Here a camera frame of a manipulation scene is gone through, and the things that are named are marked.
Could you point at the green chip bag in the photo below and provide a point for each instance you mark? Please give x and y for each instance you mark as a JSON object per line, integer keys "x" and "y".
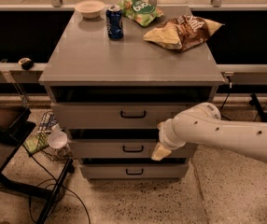
{"x": 140, "y": 11}

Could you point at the grey drawer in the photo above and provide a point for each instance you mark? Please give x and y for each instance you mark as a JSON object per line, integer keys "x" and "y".
{"x": 76, "y": 116}
{"x": 114, "y": 171}
{"x": 113, "y": 149}

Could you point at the grey top drawer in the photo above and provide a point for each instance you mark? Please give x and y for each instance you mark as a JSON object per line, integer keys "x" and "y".
{"x": 76, "y": 116}

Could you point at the grey drawer cabinet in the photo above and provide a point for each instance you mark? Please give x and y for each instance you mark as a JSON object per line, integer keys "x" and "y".
{"x": 89, "y": 68}

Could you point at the foam-covered gripper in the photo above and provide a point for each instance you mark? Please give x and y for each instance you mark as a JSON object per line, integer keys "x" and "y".
{"x": 165, "y": 136}

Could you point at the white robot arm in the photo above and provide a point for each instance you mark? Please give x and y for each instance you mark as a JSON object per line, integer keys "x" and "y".
{"x": 202, "y": 124}

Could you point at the white bowl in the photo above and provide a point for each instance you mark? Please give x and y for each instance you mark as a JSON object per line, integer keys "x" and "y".
{"x": 89, "y": 9}

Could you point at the brown yellow chip bag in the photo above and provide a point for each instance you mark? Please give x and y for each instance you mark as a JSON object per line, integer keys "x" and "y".
{"x": 182, "y": 33}

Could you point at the white cup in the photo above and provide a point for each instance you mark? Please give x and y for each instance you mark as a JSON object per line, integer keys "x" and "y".
{"x": 57, "y": 139}

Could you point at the patterned packet on floor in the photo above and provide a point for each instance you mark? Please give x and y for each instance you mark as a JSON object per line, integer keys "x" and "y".
{"x": 47, "y": 122}

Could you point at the grey middle drawer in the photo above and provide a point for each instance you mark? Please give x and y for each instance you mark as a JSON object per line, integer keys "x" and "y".
{"x": 113, "y": 149}

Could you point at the black wheeled stand base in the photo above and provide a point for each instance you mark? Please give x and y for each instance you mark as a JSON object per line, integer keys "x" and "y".
{"x": 264, "y": 109}

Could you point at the grey bottom drawer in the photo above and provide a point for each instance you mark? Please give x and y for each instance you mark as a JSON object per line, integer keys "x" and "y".
{"x": 114, "y": 171}

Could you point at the small black round device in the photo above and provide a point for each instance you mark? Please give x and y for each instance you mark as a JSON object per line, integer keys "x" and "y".
{"x": 26, "y": 63}

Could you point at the dark side cart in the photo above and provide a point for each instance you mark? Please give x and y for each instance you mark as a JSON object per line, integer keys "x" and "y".
{"x": 14, "y": 129}

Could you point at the blue soda can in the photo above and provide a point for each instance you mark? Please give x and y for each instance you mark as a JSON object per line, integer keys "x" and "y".
{"x": 114, "y": 22}

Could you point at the green mesh snack packet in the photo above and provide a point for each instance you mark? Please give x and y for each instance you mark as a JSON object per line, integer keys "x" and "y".
{"x": 36, "y": 143}

